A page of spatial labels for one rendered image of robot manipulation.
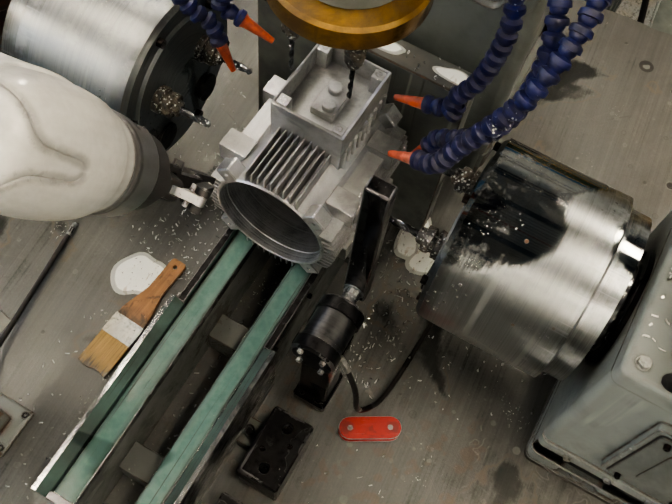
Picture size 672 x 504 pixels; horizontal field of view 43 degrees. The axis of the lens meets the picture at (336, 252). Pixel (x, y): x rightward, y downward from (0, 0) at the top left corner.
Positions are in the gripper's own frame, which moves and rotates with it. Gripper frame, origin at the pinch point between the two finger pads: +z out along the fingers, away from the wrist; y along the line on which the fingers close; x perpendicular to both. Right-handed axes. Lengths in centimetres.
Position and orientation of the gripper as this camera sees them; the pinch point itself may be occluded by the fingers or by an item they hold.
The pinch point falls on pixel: (194, 184)
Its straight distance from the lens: 95.2
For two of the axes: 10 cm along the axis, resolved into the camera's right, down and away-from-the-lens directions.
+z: 1.8, 0.0, 9.8
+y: -8.7, -4.7, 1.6
